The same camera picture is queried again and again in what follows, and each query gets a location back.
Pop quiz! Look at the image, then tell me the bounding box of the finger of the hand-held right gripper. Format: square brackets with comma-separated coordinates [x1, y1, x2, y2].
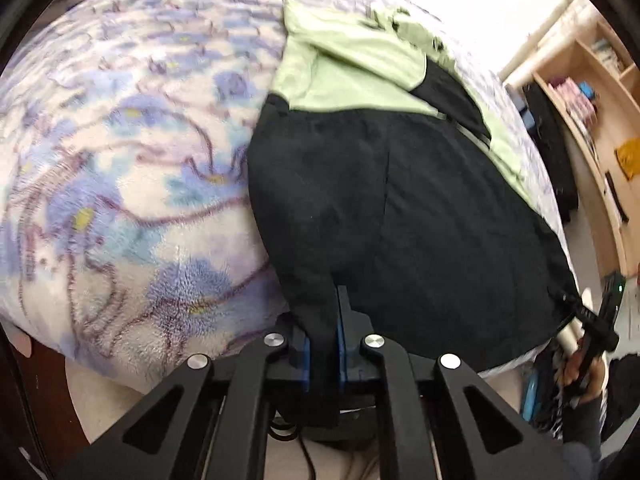
[549, 287, 601, 333]

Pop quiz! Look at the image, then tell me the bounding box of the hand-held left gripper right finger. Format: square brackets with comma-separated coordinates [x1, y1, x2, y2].
[336, 285, 581, 480]

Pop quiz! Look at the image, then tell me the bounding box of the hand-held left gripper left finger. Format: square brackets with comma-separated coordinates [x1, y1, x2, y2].
[57, 325, 312, 480]

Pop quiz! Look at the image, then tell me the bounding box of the green and black hooded jacket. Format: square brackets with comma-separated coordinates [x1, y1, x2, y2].
[246, 0, 581, 428]

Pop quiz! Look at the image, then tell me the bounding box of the person's right forearm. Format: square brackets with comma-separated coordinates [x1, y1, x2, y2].
[557, 395, 608, 480]

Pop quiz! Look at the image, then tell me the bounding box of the person's right hand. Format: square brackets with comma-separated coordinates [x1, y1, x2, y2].
[560, 347, 608, 403]

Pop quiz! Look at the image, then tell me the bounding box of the black bar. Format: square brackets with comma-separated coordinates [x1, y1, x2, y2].
[604, 172, 630, 223]

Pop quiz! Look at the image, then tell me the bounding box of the yellow cloth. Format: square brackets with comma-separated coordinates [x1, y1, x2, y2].
[614, 142, 640, 181]

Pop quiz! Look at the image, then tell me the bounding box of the black hanging garment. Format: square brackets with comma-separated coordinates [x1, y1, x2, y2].
[522, 82, 581, 226]

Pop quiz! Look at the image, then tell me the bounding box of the wooden shelf unit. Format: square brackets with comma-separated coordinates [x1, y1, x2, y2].
[500, 0, 640, 281]

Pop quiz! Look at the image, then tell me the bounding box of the row of books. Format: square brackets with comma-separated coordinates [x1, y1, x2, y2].
[592, 37, 626, 73]

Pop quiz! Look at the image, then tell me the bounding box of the purple cat print blanket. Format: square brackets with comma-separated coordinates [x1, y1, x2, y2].
[0, 0, 576, 391]

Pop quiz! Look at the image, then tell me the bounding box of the black cable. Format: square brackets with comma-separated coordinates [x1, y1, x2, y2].
[269, 407, 321, 480]

